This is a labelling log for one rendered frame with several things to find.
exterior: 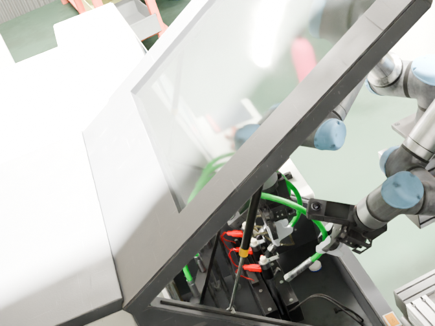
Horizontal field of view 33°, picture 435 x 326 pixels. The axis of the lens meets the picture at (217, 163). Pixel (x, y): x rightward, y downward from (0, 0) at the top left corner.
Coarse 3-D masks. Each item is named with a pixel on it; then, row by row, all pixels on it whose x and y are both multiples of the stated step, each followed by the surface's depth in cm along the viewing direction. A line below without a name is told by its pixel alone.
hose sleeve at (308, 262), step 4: (308, 260) 183; (300, 264) 184; (304, 264) 183; (308, 264) 183; (312, 264) 183; (296, 268) 185; (300, 268) 184; (304, 268) 184; (292, 272) 186; (296, 272) 185; (300, 272) 185; (292, 276) 186
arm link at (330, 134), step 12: (360, 84) 179; (348, 96) 176; (336, 108) 174; (348, 108) 176; (324, 120) 171; (336, 120) 170; (324, 132) 169; (336, 132) 169; (312, 144) 173; (324, 144) 170; (336, 144) 170
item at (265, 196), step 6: (264, 198) 171; (270, 198) 171; (276, 198) 171; (282, 198) 172; (288, 204) 172; (294, 204) 172; (300, 210) 172; (318, 222) 174; (324, 228) 176; (324, 234) 176; (324, 240) 177; (312, 258) 182; (186, 270) 189; (186, 276) 190; (192, 282) 192
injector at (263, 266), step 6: (264, 264) 195; (270, 264) 196; (264, 270) 196; (270, 270) 196; (276, 270) 198; (264, 276) 198; (270, 276) 197; (270, 282) 199; (270, 288) 201; (276, 288) 202; (276, 294) 202; (276, 300) 203; (276, 306) 205; (282, 306) 205; (282, 312) 206
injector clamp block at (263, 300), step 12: (240, 240) 226; (264, 252) 218; (276, 264) 213; (276, 276) 209; (252, 288) 208; (264, 288) 207; (288, 288) 204; (264, 300) 203; (288, 300) 201; (264, 312) 200; (276, 312) 200; (288, 312) 201; (300, 312) 202
